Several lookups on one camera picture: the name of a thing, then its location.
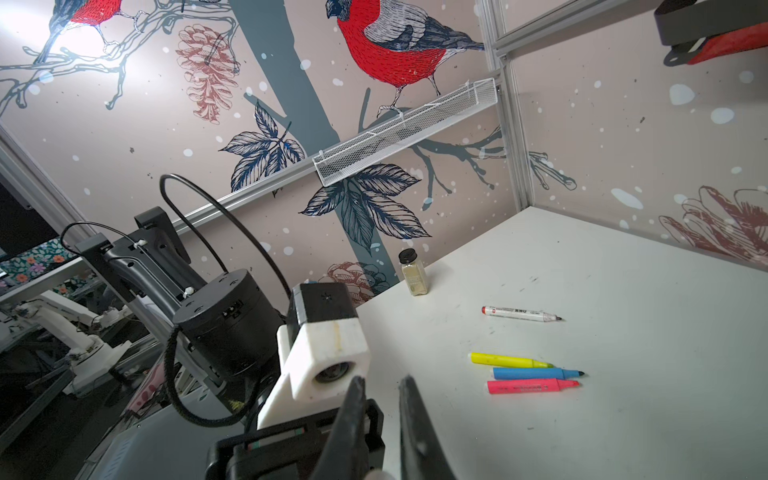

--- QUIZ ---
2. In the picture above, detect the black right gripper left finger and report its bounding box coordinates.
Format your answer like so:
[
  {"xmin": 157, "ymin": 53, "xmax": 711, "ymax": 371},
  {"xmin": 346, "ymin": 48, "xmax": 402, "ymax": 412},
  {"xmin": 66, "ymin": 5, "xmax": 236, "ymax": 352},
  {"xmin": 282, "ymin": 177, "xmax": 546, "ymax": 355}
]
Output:
[{"xmin": 311, "ymin": 376, "xmax": 368, "ymax": 480}]

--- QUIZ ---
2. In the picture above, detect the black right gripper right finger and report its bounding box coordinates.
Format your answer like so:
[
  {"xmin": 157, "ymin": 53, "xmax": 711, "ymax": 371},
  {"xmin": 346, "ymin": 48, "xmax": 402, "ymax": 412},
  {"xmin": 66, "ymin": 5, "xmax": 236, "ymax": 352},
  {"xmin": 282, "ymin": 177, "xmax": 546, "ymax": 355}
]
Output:
[{"xmin": 399, "ymin": 375, "xmax": 457, "ymax": 480}]

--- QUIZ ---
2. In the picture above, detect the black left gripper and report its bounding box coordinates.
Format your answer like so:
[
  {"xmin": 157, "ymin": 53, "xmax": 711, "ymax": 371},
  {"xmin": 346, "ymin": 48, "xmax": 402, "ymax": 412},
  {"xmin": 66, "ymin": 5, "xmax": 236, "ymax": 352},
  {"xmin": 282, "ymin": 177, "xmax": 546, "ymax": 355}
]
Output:
[{"xmin": 205, "ymin": 399, "xmax": 385, "ymax": 479}]

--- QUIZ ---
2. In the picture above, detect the white marker pen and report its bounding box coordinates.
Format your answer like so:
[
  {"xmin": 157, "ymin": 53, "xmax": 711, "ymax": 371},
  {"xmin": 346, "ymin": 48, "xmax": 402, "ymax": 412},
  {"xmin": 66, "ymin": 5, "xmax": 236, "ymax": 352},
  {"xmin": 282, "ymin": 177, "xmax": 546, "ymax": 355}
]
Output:
[{"xmin": 481, "ymin": 306, "xmax": 563, "ymax": 323}]

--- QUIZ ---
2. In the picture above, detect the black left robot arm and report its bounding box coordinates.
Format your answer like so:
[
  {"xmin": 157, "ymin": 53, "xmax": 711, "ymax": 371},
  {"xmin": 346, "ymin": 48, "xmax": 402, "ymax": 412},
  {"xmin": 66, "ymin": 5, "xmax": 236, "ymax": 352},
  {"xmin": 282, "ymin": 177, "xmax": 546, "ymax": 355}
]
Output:
[{"xmin": 75, "ymin": 208, "xmax": 386, "ymax": 479}]

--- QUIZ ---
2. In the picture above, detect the blue highlighter pen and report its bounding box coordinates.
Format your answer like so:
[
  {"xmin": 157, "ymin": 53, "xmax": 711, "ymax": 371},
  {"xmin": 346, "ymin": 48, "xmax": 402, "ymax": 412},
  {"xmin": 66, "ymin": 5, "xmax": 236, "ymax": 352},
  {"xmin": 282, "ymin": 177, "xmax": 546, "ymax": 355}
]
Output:
[{"xmin": 492, "ymin": 367, "xmax": 585, "ymax": 380}]

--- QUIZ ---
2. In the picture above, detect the yellow highlighter pen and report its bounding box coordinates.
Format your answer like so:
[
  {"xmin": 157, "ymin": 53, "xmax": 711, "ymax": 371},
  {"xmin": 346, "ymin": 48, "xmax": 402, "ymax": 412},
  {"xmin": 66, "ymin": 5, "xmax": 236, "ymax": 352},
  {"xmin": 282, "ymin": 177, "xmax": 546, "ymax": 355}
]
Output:
[{"xmin": 469, "ymin": 352, "xmax": 554, "ymax": 369}]

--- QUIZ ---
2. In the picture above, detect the pink highlighter pen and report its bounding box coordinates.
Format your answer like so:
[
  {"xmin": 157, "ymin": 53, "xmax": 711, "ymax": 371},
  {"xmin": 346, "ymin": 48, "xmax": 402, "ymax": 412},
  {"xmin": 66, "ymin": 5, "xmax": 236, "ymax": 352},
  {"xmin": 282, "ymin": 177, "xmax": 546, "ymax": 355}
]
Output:
[{"xmin": 487, "ymin": 379, "xmax": 581, "ymax": 395}]

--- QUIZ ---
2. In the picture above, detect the small glass spice jar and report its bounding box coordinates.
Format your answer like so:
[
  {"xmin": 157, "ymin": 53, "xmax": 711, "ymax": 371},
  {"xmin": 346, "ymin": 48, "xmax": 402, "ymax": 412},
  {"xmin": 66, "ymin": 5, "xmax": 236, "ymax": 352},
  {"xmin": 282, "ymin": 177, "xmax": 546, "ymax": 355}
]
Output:
[{"xmin": 398, "ymin": 248, "xmax": 429, "ymax": 296}]

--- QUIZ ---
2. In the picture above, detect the red cassava chips bag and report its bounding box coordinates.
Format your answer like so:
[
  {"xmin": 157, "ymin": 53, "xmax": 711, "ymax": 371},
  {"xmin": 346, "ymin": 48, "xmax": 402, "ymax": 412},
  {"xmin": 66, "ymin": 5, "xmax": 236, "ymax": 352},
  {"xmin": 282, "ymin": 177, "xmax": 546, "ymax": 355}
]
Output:
[{"xmin": 686, "ymin": 22, "xmax": 768, "ymax": 65}]

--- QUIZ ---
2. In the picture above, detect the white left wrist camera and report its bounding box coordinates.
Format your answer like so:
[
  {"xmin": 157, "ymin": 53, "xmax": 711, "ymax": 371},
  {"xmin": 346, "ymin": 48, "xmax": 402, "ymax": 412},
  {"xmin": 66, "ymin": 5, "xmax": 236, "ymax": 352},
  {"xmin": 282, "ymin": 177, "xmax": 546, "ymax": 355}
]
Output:
[{"xmin": 257, "ymin": 282, "xmax": 371, "ymax": 429}]

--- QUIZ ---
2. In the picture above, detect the white mesh wall shelf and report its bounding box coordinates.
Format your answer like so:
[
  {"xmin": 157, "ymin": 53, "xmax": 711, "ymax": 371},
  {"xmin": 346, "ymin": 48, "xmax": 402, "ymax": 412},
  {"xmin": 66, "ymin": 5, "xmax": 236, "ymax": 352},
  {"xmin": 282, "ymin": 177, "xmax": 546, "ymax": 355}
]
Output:
[{"xmin": 312, "ymin": 78, "xmax": 498, "ymax": 187}]

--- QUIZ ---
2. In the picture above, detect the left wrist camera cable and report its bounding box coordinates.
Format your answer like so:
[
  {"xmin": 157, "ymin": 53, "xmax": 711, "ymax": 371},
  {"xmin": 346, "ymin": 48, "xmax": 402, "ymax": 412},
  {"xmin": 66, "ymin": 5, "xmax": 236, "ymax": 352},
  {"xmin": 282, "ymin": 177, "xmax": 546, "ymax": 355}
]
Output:
[{"xmin": 158, "ymin": 173, "xmax": 293, "ymax": 301}]

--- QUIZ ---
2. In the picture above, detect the black wire wall basket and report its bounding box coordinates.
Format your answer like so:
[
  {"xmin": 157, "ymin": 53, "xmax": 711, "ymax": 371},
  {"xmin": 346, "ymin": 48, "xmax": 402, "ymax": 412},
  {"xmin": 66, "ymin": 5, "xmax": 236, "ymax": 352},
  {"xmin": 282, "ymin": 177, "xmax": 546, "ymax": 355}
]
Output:
[{"xmin": 654, "ymin": 0, "xmax": 767, "ymax": 67}]

